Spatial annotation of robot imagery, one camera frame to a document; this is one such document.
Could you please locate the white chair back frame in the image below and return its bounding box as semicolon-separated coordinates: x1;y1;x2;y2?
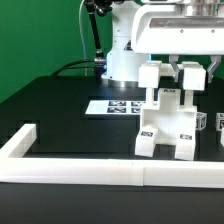
138;61;206;91

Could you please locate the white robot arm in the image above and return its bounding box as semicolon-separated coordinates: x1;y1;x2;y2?
106;0;224;83

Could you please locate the white fiducial marker sheet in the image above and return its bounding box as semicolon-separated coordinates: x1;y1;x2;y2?
86;100;144;115

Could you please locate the black cable bundle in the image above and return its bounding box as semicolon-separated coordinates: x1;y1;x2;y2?
50;59;108;78

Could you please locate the white U-shaped obstacle fence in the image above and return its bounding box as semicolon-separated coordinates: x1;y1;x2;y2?
0;124;224;188

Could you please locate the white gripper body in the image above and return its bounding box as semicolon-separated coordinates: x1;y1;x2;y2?
131;3;224;55

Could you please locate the white tagged cube nut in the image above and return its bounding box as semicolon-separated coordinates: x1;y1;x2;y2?
196;112;207;131
216;113;224;131

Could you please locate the grey thin cable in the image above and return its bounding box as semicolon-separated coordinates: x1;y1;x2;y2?
78;0;88;76

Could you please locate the white chair seat part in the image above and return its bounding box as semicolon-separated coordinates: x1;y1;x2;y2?
140;88;197;145

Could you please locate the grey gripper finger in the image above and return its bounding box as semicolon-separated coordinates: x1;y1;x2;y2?
207;55;221;82
169;55;181;82

